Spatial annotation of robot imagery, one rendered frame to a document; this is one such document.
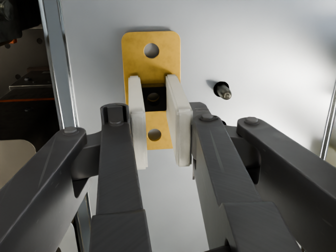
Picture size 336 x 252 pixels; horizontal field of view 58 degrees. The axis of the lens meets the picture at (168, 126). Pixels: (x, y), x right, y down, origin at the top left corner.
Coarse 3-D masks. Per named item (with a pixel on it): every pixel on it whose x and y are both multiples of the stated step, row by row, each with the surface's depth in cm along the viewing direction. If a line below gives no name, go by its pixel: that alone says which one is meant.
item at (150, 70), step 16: (128, 32) 19; (144, 32) 19; (160, 32) 19; (128, 48) 19; (160, 48) 20; (176, 48) 20; (128, 64) 20; (144, 64) 20; (160, 64) 20; (176, 64) 20; (144, 80) 20; (160, 80) 20; (144, 96) 20; (160, 96) 20; (160, 112) 21; (160, 128) 22; (160, 144) 22
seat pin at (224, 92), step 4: (216, 84) 22; (220, 84) 22; (224, 84) 22; (216, 88) 22; (220, 88) 21; (224, 88) 21; (228, 88) 21; (220, 92) 21; (224, 92) 20; (228, 92) 20; (220, 96) 21; (224, 96) 20; (228, 96) 20
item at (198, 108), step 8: (192, 104) 17; (200, 104) 17; (200, 112) 16; (208, 112) 15; (192, 120) 15; (192, 128) 14; (232, 128) 14; (192, 136) 14; (232, 136) 13; (240, 136) 13; (192, 144) 14; (240, 144) 13; (248, 144) 13; (192, 152) 14; (240, 152) 13; (248, 152) 13; (256, 152) 13; (248, 160) 13; (256, 160) 13
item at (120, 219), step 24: (120, 120) 13; (120, 144) 11; (120, 168) 10; (120, 192) 8; (96, 216) 7; (120, 216) 7; (144, 216) 7; (96, 240) 6; (120, 240) 6; (144, 240) 6
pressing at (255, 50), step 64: (64, 0) 19; (128, 0) 19; (192, 0) 19; (256, 0) 20; (320, 0) 20; (64, 64) 20; (192, 64) 21; (256, 64) 22; (320, 64) 22; (320, 128) 24; (192, 192) 25
